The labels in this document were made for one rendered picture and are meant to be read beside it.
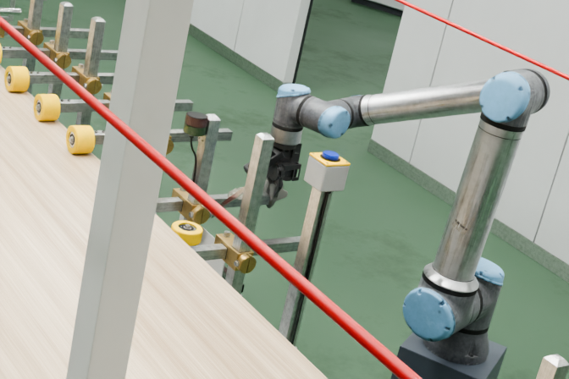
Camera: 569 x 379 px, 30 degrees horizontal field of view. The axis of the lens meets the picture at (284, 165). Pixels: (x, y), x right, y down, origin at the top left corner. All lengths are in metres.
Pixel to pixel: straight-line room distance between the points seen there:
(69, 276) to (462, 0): 3.82
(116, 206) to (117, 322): 0.15
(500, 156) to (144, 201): 1.63
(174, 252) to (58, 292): 0.37
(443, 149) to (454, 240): 3.18
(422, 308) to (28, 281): 1.04
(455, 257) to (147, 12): 1.82
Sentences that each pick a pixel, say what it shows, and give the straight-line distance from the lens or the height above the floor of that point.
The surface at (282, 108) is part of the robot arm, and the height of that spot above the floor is 1.13.
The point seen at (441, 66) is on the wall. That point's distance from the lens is 5.92.
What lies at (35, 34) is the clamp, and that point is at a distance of 3.91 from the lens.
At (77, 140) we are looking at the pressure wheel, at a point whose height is 0.95.
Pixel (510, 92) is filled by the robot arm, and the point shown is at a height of 1.41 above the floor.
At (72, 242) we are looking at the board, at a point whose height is 0.90.
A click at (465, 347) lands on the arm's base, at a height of 0.65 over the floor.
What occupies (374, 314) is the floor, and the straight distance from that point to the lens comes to 4.49.
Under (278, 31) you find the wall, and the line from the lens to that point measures 7.15.
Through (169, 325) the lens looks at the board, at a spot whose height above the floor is 0.90.
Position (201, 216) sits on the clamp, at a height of 0.85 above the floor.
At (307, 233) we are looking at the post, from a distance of 2.49.
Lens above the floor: 2.02
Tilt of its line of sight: 20 degrees down
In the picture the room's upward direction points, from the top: 13 degrees clockwise
